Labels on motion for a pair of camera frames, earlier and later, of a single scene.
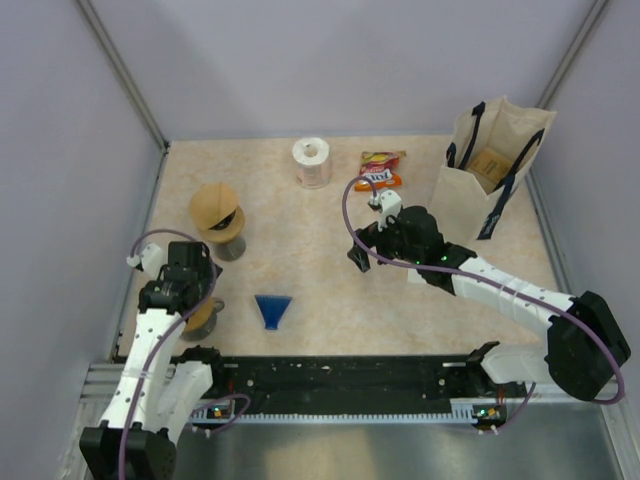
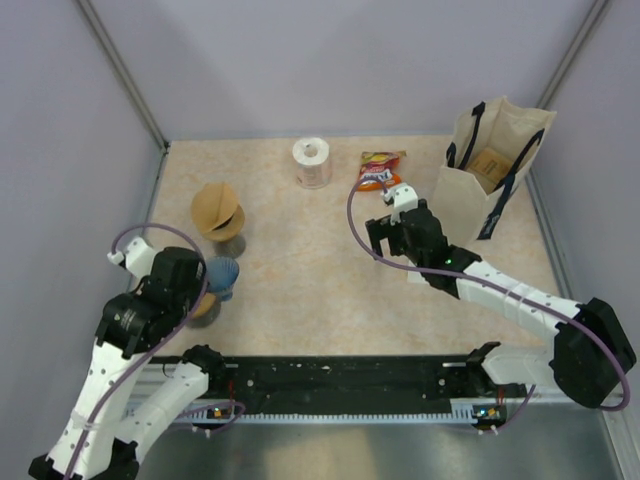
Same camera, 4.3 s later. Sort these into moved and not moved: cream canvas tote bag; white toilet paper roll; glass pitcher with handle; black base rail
Moved: glass pitcher with handle
Not moved: black base rail; white toilet paper roll; cream canvas tote bag
